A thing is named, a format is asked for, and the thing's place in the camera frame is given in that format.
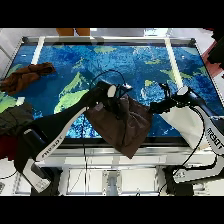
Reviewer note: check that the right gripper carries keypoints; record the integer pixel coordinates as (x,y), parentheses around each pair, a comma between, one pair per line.
(160,106)

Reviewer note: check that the brown shirt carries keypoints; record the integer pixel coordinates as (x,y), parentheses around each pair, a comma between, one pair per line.
(130,130)

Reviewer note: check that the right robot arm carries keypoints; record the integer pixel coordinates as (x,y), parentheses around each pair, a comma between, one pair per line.
(213,133)

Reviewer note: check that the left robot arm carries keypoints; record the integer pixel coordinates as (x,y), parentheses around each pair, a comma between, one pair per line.
(63,123)

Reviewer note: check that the white garment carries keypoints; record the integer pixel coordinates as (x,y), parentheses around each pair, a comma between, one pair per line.
(181,124)

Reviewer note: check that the person's legs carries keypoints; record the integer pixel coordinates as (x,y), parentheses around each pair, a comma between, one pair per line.
(72,31)

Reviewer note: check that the red garment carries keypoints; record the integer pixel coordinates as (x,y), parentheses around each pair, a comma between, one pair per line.
(7,146)

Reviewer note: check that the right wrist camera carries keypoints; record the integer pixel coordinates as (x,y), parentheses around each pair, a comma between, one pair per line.
(164,88)

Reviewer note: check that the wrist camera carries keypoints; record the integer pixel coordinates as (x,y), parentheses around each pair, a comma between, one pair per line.
(164,88)
(125,87)

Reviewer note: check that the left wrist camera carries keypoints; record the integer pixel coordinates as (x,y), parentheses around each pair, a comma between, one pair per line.
(125,87)

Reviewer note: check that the silver frame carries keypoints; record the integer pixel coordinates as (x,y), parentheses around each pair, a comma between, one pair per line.
(113,152)

